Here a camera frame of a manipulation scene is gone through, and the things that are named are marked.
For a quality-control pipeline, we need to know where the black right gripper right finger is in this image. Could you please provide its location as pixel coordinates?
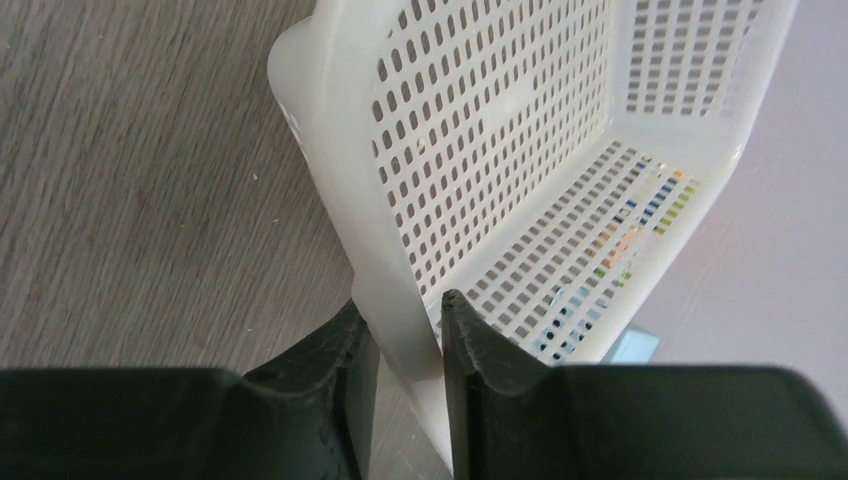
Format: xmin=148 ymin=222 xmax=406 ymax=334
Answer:
xmin=441 ymin=290 xmax=847 ymax=479

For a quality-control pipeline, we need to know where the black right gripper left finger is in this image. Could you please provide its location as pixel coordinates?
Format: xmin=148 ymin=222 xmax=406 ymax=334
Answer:
xmin=1 ymin=303 xmax=379 ymax=479

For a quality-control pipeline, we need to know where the white perforated plastic basket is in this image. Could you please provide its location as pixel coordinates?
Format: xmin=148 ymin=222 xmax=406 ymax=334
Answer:
xmin=267 ymin=1 xmax=797 ymax=464

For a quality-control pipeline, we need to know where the light blue perforated basket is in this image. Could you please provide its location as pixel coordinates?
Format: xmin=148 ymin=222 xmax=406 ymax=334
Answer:
xmin=601 ymin=328 xmax=660 ymax=365

